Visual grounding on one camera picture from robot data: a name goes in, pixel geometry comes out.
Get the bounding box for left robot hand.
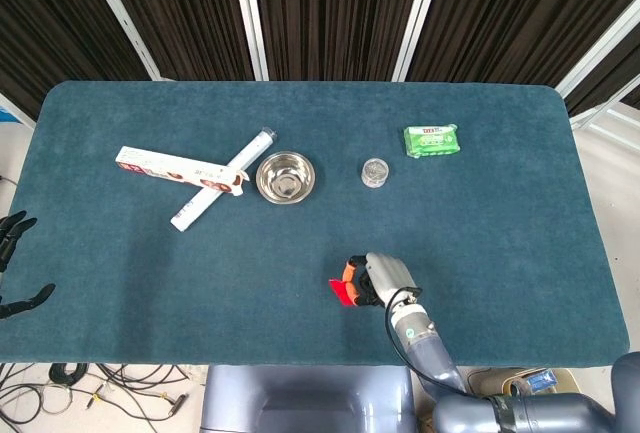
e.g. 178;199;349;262
0;210;57;321

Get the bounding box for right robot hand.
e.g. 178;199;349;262
340;251;421;310

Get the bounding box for red plastic piece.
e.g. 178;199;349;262
328;277;355;307

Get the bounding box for small clear round jar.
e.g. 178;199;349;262
360;158;390;189

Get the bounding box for teal table cloth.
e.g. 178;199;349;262
0;80;631;368

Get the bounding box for stainless steel bowl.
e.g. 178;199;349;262
255;151;317;205

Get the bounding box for green wet wipes pack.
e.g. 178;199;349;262
402;123;462;158

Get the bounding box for grey robot torso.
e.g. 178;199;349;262
200;365;419;433

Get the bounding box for long white printed box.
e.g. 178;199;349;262
115;146;251;198

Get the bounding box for white plastic wrap roll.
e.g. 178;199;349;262
169;125;278;233

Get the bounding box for black pleated curtain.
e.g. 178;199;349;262
0;0;640;122

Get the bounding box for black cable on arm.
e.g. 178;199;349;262
383;286;469;397

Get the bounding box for black floor cables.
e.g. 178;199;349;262
0;362;194;422

